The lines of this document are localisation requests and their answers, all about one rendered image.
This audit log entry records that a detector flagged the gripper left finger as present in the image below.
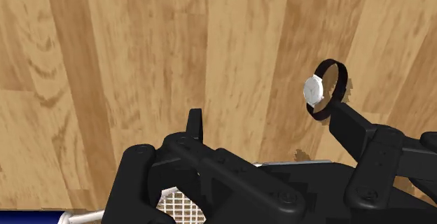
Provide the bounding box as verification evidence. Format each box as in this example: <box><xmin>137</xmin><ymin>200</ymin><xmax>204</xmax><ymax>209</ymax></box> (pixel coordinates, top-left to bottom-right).
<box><xmin>102</xmin><ymin>108</ymin><xmax>307</xmax><ymax>224</ymax></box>

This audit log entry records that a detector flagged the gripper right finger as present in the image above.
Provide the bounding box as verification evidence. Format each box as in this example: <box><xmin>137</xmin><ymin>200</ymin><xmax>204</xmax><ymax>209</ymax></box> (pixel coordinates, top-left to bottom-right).
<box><xmin>328</xmin><ymin>100</ymin><xmax>437</xmax><ymax>211</ymax></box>

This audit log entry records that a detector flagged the white-faced black-band wristwatch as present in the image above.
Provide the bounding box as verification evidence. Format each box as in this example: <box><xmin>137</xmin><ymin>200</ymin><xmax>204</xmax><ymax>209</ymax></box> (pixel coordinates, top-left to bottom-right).
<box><xmin>303</xmin><ymin>58</ymin><xmax>349</xmax><ymax>122</ymax></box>

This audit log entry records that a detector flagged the light wooden table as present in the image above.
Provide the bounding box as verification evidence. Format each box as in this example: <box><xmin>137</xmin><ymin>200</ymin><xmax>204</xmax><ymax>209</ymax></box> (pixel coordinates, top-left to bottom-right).
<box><xmin>0</xmin><ymin>0</ymin><xmax>437</xmax><ymax>224</ymax></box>

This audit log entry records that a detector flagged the blue flat thing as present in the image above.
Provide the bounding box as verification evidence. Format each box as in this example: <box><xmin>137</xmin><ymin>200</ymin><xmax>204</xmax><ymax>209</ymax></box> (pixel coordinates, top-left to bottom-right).
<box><xmin>0</xmin><ymin>210</ymin><xmax>64</xmax><ymax>224</ymax></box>

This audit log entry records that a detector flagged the white wire basket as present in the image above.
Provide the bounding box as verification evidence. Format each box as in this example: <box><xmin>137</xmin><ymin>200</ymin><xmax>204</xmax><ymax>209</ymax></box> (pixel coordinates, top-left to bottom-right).
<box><xmin>57</xmin><ymin>187</ymin><xmax>207</xmax><ymax>224</ymax></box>

